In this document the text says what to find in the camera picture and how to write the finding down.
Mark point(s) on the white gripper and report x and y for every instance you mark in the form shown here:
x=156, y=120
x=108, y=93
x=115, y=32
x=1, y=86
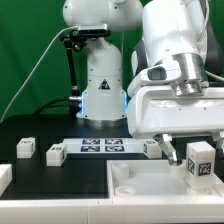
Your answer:
x=154, y=111

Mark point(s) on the white square tabletop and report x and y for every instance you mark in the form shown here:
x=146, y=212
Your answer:
x=146, y=178

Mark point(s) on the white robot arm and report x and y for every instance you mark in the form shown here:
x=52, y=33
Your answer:
x=175, y=32

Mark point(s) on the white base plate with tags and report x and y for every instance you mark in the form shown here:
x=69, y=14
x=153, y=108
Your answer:
x=103, y=146

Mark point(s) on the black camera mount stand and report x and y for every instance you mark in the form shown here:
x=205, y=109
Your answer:
x=72, y=66

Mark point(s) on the grey camera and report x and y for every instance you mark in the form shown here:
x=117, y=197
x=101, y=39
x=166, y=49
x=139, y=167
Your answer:
x=100, y=30

